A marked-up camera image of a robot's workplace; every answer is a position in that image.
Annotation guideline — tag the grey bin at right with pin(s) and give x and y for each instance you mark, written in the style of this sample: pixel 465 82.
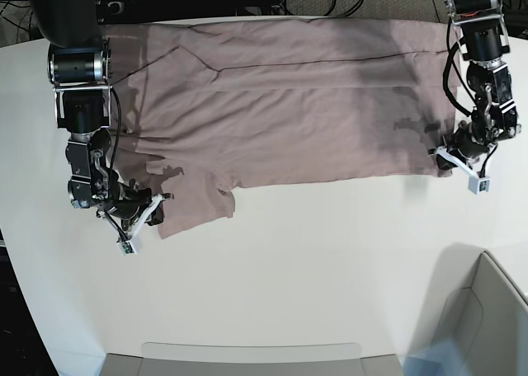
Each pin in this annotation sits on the grey bin at right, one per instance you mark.
pixel 489 318

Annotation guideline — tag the mauve T-shirt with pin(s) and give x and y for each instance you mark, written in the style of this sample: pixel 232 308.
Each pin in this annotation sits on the mauve T-shirt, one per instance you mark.
pixel 214 107

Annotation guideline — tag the blue translucent object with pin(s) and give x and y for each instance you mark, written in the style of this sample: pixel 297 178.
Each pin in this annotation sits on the blue translucent object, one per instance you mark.
pixel 445 357

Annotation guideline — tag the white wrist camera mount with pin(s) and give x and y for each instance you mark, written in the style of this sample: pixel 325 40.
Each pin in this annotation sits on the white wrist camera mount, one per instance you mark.
pixel 479 181
pixel 127 238

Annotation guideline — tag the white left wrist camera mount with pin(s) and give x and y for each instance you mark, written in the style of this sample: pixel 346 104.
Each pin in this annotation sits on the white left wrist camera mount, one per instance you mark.
pixel 479 181

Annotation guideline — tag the grey tray at bottom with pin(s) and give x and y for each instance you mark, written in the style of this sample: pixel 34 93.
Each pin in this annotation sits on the grey tray at bottom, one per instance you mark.
pixel 176 359

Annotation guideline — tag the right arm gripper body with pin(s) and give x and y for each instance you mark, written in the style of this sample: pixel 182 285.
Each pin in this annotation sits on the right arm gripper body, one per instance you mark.
pixel 127 204

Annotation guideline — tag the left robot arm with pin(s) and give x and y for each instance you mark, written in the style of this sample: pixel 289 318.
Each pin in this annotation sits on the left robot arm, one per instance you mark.
pixel 494 117

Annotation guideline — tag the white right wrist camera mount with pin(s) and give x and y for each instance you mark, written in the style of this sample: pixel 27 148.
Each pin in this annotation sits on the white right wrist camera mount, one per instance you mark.
pixel 127 238

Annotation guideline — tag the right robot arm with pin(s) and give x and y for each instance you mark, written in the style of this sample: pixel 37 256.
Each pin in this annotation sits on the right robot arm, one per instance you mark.
pixel 78 70

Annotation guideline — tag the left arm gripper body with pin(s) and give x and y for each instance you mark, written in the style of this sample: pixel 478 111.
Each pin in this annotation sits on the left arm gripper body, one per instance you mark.
pixel 463 145

